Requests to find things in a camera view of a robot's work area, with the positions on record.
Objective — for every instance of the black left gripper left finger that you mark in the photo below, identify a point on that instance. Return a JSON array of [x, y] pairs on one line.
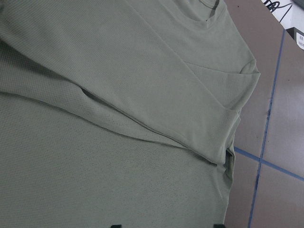
[[116, 226]]

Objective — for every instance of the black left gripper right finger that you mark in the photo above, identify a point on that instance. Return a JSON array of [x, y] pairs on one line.
[[218, 226]]

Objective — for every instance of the olive green long-sleeve shirt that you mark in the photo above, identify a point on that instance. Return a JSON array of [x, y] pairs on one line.
[[119, 112]]

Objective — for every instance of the black labelled box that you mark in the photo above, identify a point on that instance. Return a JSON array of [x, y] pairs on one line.
[[297, 36]]

